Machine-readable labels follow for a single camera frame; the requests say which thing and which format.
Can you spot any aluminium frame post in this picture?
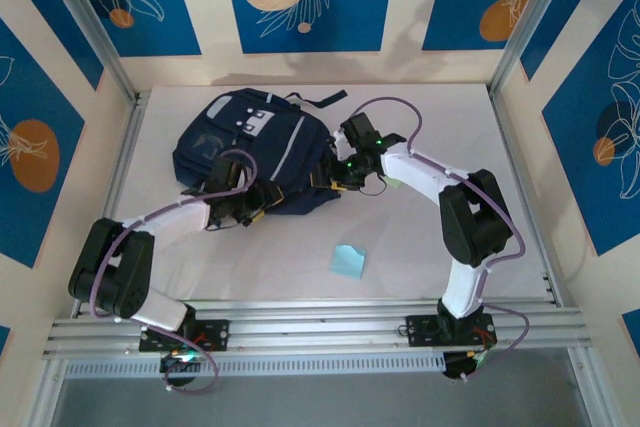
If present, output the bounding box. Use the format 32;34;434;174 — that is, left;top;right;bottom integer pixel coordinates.
37;0;140;103
487;0;589;98

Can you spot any blue sticky note pad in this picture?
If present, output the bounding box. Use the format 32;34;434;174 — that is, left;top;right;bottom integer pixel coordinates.
329;244;367;278

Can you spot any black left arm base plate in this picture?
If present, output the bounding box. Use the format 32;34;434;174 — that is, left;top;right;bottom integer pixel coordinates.
138;319;231;353

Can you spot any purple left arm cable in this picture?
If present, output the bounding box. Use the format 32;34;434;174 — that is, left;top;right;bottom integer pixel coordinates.
93;149;258;396

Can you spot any aluminium mounting rail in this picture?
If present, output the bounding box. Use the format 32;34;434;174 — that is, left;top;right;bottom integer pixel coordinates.
42;299;594;359

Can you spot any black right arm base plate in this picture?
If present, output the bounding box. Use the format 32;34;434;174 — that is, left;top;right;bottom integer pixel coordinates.
405;314;497;348

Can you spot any black controller board with LED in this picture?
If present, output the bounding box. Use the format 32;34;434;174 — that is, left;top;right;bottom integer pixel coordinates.
159;350;204;376
442;350;489;381

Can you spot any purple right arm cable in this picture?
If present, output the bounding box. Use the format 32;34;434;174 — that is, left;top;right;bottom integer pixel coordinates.
347;96;531;383

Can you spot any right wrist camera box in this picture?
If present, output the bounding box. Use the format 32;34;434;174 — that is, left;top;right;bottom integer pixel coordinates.
332;129;352;159

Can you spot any grey slotted cable duct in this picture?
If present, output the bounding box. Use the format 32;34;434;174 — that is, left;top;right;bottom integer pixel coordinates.
62;351;446;381

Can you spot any navy blue school backpack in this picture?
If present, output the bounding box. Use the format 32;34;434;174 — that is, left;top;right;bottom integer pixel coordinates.
172;88;349;216

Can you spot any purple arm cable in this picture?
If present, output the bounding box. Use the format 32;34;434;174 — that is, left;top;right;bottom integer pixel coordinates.
93;149;258;396
347;96;531;383

